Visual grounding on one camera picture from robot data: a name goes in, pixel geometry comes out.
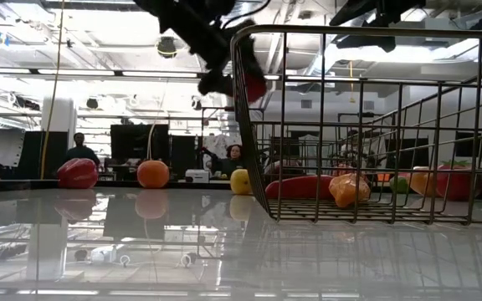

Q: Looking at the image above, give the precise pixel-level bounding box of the white box device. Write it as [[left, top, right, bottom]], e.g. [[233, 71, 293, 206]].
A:
[[184, 169, 211, 184]]

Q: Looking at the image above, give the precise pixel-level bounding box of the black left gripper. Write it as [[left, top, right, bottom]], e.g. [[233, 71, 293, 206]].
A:
[[134, 0, 267, 97]]

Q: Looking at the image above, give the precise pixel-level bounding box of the bright red apple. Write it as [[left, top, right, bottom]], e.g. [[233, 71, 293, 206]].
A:
[[244, 74, 268, 104]]

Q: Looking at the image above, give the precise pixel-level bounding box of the red tomato with green leaf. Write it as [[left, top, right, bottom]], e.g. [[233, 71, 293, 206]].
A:
[[435, 160, 482, 202]]

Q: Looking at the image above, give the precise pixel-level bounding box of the red bell pepper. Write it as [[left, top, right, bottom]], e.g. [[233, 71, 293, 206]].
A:
[[56, 157, 100, 190]]

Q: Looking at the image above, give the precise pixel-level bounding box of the black panel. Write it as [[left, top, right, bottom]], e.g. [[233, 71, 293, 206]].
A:
[[169, 135, 203, 181]]

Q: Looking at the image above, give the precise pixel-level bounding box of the yellow cable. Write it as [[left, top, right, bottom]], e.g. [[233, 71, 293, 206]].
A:
[[39, 0, 66, 181]]

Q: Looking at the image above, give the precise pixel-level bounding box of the gold wire basket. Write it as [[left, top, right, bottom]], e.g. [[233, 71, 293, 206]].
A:
[[229, 23, 482, 227]]

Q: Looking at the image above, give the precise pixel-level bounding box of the orange-yellow lemon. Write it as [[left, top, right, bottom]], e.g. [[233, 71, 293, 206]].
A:
[[408, 166, 439, 197]]

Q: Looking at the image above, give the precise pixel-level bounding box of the black monitor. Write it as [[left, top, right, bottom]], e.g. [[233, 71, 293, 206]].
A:
[[454, 131, 482, 159], [110, 124, 170, 161], [385, 137, 430, 171]]

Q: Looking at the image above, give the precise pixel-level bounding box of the black table frame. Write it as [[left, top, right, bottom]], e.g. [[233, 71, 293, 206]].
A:
[[0, 178, 232, 193]]

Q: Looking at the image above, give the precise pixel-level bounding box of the round orange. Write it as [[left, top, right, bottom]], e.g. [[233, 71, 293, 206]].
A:
[[136, 160, 171, 189]]

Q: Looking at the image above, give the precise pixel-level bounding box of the large yellow lemon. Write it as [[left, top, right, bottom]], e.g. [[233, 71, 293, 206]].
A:
[[229, 168, 254, 196]]

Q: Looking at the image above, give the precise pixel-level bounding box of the black partition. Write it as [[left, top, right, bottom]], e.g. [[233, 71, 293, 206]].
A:
[[14, 130, 69, 181]]

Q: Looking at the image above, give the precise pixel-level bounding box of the black overhead camera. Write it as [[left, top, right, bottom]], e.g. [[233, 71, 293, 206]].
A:
[[156, 36, 178, 59]]

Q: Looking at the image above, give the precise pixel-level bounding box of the long red chili pepper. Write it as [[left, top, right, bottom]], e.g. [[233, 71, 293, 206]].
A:
[[264, 175, 336, 201]]

